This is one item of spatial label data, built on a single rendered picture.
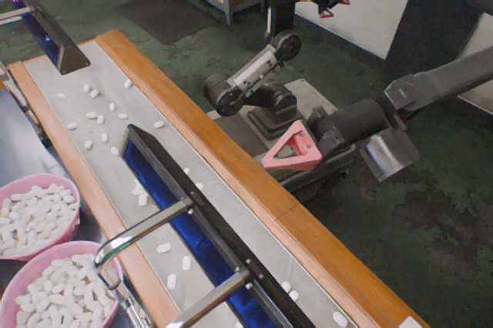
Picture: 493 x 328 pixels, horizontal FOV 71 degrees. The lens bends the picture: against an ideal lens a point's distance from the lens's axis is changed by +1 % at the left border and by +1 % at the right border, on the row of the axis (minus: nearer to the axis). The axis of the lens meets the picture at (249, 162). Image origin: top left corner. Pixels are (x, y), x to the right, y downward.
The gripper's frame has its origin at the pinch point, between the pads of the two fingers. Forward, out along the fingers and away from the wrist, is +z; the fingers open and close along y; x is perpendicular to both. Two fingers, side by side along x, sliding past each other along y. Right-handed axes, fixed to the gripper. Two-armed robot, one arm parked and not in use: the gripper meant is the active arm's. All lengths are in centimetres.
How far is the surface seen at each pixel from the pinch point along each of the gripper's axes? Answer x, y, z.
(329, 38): 122, 164, -175
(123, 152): 20.1, 21.4, 16.5
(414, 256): -42, 112, -89
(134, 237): 0.5, 9.2, 20.5
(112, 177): 33, 61, 21
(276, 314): -18.0, 3.6, 8.4
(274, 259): -11.7, 44.8, -6.9
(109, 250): 0.2, 9.1, 24.1
